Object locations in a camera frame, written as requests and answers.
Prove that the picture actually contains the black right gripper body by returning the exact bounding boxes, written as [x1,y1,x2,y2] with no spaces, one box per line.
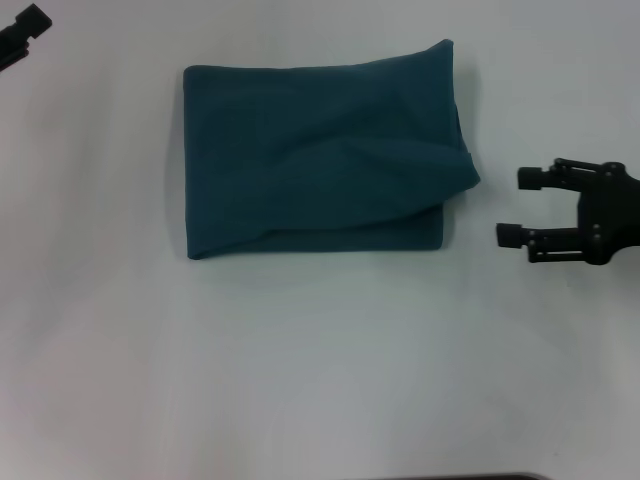
[573,160,640,267]

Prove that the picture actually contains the teal t-shirt with beige print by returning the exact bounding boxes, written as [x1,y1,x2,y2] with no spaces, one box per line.
[181,38,483,263]

